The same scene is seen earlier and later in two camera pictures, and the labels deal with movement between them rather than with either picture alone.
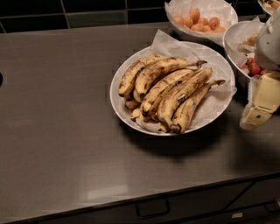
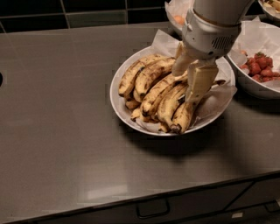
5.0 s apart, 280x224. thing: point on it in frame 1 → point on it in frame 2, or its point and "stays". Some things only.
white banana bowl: (173, 88) stays
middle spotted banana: (155, 94) stays
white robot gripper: (269, 46) → (207, 38)
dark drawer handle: (153, 208) stays
